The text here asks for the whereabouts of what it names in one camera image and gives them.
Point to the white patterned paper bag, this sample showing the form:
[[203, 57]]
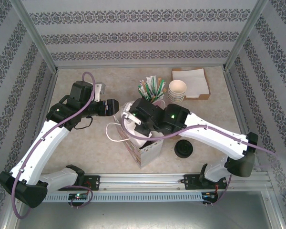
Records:
[[150, 157]]

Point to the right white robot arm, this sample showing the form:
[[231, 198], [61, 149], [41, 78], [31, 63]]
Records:
[[212, 136]]

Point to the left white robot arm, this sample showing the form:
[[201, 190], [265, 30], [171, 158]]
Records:
[[45, 143]]

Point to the white paper cup dark print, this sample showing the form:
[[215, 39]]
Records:
[[175, 103]]

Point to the black plastic cup lid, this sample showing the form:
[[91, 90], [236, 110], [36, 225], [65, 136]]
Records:
[[184, 149]]

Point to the brown cardboard napkin tray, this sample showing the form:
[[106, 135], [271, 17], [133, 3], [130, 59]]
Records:
[[205, 97]]

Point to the white paper napkin stack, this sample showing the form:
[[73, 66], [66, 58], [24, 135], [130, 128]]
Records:
[[193, 81]]

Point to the black mounting plate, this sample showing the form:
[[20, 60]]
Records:
[[94, 182], [190, 182]]

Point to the small circuit board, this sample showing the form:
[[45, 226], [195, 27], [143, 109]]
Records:
[[208, 195]]

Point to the circuit board green light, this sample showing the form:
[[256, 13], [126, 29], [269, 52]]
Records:
[[78, 196]]

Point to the aluminium back rail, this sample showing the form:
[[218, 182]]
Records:
[[143, 66]]

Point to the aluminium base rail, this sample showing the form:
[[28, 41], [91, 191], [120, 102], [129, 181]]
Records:
[[143, 182]]

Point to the aluminium frame post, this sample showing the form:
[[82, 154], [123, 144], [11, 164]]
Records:
[[244, 35], [36, 35]]

